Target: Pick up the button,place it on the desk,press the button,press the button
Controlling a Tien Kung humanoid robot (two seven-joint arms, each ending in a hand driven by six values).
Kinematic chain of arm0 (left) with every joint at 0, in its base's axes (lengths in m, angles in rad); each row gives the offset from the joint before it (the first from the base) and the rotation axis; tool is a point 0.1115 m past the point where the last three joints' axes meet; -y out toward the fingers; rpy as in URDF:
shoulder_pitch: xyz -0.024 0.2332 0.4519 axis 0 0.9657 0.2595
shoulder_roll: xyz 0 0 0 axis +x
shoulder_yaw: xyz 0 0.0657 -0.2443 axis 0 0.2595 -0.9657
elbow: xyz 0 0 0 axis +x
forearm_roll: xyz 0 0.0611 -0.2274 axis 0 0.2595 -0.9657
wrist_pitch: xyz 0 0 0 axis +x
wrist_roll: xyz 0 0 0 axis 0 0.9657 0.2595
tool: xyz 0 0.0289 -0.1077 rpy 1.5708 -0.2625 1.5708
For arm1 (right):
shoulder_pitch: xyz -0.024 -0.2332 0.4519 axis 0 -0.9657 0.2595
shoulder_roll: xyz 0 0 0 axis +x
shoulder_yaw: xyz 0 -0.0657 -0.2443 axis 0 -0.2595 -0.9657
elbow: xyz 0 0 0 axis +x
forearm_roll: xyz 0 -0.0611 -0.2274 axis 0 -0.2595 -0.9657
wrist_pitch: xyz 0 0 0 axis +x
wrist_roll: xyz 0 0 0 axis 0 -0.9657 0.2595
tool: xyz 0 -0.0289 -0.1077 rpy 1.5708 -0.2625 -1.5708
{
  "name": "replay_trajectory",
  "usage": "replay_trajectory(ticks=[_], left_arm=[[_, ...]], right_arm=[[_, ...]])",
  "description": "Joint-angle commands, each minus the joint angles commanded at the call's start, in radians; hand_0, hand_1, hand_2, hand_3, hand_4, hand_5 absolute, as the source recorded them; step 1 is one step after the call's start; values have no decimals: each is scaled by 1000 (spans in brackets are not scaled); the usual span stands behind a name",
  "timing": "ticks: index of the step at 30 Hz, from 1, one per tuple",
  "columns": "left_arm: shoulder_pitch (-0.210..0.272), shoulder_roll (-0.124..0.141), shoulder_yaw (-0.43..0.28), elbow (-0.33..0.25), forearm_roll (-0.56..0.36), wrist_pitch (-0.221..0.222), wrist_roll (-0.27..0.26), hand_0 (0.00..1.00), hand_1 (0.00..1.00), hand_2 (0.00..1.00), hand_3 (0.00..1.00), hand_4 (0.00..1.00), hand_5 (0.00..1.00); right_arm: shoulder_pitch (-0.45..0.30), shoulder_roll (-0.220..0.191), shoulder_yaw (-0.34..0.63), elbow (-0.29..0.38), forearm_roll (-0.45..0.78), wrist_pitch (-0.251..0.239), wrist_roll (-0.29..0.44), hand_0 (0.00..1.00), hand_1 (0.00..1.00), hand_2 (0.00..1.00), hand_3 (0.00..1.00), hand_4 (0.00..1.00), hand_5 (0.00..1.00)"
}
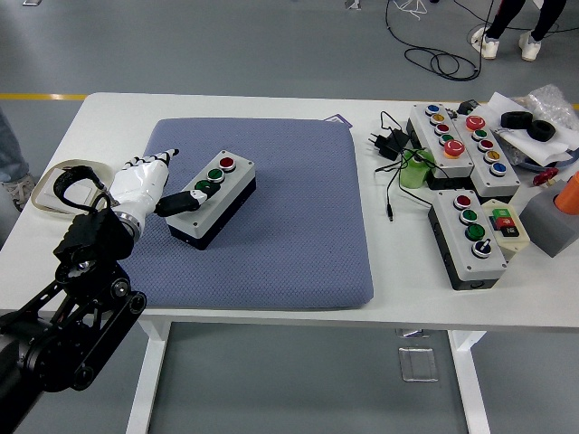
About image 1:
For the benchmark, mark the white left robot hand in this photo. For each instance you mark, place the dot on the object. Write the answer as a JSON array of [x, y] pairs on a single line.
[[140, 185]]

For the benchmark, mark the grey four-button control box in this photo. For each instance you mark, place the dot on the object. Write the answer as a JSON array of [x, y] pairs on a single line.
[[479, 267], [237, 181]]

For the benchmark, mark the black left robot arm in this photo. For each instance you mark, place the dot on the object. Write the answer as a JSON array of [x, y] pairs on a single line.
[[90, 316]]

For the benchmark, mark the five-button box with red mushroom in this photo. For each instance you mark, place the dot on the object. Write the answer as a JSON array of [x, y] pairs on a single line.
[[425, 124], [503, 182]]

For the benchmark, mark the person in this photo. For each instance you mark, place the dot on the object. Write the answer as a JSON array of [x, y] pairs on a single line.
[[502, 18], [9, 149]]

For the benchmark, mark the blue-grey woven mat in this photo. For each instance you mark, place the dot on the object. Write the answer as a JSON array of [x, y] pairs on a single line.
[[294, 226]]

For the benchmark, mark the white table leg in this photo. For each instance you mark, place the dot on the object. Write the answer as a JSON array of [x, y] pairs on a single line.
[[145, 384], [470, 389]]

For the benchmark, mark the purple edged card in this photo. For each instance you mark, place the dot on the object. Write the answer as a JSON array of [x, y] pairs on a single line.
[[341, 120]]

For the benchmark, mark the black power adapter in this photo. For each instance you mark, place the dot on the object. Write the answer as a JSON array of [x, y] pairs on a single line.
[[389, 144]]

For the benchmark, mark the green tape roll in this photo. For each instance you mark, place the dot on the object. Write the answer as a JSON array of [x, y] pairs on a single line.
[[411, 176]]

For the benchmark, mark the metal floor socket plate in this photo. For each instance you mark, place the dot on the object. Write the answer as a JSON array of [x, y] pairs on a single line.
[[418, 364]]

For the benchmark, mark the small black device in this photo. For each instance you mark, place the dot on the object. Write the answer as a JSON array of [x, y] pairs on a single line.
[[467, 107]]

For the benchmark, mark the blue rimmed plate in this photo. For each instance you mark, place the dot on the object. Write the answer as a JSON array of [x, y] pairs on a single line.
[[529, 165]]

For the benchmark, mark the white paper sheet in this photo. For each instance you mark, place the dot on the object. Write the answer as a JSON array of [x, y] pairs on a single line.
[[543, 150]]

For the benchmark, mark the grey block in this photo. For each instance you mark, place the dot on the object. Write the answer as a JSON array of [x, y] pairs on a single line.
[[543, 221]]

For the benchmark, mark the red valve knob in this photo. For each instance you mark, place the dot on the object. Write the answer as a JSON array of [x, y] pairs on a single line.
[[545, 175]]

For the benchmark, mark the clear bubble wrap bag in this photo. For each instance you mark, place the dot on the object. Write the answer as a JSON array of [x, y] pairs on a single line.
[[549, 101]]

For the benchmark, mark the orange cylinder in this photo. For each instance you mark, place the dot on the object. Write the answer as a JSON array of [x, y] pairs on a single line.
[[570, 196]]

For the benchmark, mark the beige tray with white switch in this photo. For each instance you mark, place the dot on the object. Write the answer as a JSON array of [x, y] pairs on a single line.
[[45, 190]]

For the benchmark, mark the cream three-button switch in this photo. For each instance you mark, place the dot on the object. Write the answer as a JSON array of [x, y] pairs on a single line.
[[515, 242]]

